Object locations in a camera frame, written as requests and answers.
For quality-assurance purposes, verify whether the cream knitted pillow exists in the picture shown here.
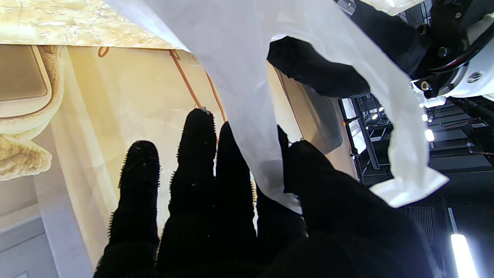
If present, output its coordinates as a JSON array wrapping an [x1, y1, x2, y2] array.
[[0, 133, 52, 182]]

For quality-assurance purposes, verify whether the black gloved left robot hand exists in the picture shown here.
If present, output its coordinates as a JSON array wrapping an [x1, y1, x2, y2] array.
[[267, 0, 431, 99]]

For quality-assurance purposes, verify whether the white plastic bag orange logo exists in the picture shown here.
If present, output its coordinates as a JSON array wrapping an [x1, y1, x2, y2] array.
[[102, 0, 450, 215]]

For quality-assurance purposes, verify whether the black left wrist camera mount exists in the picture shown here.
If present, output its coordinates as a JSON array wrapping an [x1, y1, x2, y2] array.
[[409, 0, 477, 99]]

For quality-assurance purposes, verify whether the white studio light tube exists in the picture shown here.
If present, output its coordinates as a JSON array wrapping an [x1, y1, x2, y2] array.
[[450, 233, 480, 278]]

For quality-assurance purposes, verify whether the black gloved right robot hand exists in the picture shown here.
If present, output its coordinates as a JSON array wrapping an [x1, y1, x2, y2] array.
[[95, 108, 440, 278]]

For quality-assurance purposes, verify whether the tripod floor lamp white shade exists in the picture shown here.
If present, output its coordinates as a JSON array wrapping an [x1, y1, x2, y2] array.
[[168, 48, 228, 122]]

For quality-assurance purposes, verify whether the red black left arm cable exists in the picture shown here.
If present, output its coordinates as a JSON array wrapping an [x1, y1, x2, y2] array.
[[436, 35, 494, 74]]

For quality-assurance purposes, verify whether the dark flat television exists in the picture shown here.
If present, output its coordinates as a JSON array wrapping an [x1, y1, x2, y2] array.
[[276, 68, 344, 155]]

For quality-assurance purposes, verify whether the beige sofa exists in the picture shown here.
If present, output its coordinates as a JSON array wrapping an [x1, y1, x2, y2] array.
[[0, 44, 64, 136]]

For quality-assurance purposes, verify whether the sheer cream curtain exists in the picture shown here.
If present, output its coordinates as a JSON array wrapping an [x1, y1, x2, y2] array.
[[33, 116, 97, 278]]

